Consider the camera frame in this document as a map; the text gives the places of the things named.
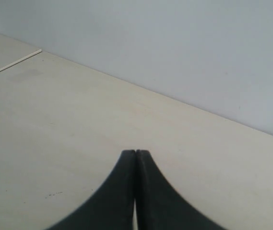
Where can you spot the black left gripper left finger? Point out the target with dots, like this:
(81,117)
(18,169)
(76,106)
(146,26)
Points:
(111,206)

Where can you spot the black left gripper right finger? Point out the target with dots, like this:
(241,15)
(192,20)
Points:
(158,205)

